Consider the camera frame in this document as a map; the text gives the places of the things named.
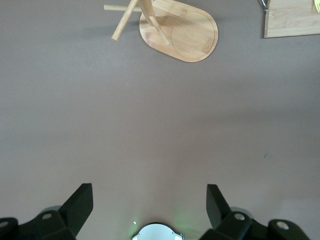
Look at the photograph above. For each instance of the wooden cup rack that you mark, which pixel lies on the wooden cup rack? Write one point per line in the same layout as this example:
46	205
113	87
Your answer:
190	32

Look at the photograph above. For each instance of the yellow plastic fork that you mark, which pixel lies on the yellow plastic fork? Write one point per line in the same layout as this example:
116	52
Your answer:
317	6

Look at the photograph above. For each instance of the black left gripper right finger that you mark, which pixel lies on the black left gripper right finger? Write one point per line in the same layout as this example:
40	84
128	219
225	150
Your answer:
217	210

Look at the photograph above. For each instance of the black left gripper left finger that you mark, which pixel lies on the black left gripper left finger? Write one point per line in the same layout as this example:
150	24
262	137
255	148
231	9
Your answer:
77	207

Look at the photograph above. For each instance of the wooden cutting board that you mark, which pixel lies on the wooden cutting board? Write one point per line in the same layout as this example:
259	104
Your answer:
290	22

